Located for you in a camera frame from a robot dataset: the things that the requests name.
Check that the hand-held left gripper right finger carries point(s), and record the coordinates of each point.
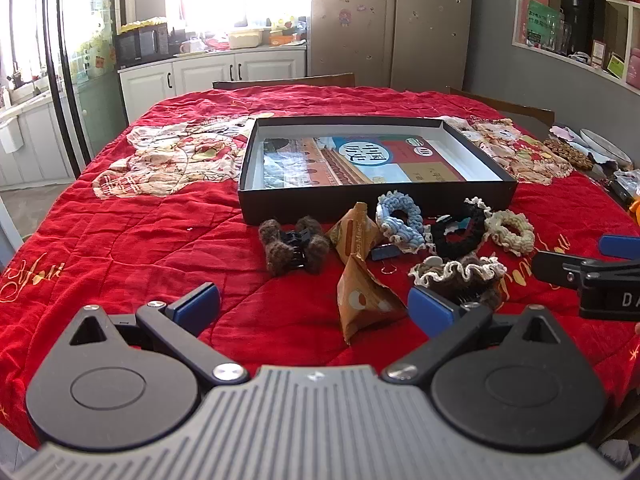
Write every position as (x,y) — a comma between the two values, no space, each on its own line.
(431,311)

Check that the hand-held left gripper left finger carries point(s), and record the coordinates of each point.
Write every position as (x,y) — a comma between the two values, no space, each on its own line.
(197,306)

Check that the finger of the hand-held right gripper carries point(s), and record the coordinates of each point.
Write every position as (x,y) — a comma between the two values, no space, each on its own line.
(552,266)
(619,247)

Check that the small cream hair clip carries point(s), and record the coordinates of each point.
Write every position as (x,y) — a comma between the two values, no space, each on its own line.
(432,261)

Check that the brown crochet scrunchie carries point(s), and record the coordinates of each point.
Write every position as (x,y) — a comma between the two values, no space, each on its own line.
(475,272)

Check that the brown triangular snack packet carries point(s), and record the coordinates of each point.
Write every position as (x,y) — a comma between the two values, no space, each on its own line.
(357,232)
(365,305)

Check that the cream crochet scrunchie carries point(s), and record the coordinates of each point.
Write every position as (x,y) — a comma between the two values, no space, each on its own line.
(497,225)

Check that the teal binder clip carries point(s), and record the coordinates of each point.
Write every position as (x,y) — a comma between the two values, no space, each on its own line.
(382,251)

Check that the blue crochet scrunchie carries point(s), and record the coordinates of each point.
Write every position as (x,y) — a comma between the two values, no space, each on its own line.
(407,237)

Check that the black crochet scrunchie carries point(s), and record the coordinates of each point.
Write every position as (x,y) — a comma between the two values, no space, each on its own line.
(470,237)

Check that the brown furry hair claw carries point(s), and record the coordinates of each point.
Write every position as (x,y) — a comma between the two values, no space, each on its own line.
(274,250)

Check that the black cardboard box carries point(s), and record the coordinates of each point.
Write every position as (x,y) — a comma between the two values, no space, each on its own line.
(350,205)

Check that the red printed quilt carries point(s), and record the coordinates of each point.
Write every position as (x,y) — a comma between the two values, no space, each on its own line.
(150,260)

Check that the white plate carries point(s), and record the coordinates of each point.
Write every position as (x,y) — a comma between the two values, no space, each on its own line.
(605,147)

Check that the wooden bead mat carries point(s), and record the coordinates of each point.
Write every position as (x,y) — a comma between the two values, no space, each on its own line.
(567,152)

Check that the pink paper flower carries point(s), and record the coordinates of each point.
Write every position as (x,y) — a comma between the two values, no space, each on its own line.
(562,131)

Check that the printed booklet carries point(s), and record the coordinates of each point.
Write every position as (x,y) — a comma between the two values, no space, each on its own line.
(350,160)

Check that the white kitchen cabinet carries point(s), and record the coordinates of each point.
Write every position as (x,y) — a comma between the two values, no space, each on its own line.
(215,75)

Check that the green paper bag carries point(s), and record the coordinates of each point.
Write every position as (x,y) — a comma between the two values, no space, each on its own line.
(542,24)

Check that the kitchen counter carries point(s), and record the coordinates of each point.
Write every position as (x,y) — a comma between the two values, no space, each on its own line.
(35,130)

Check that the white hanging bin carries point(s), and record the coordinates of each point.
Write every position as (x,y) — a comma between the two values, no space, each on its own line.
(10,132)

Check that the white mug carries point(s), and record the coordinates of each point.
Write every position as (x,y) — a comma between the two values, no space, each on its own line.
(187,46)

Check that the black microwave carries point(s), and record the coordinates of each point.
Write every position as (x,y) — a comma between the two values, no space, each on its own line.
(142,45)

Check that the white storage container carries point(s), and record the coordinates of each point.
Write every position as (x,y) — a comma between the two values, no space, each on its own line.
(245,38)

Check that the orange box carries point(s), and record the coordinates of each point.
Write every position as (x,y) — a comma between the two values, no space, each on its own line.
(281,38)

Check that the yellow microwave cover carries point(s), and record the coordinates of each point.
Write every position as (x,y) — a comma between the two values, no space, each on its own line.
(142,24)

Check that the silver refrigerator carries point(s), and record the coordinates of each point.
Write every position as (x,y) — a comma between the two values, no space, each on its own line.
(350,35)

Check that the doll fridge sticker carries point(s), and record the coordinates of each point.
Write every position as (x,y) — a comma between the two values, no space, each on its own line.
(345,15)

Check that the white wall shelf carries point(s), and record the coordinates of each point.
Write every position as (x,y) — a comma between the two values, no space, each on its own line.
(617,5)

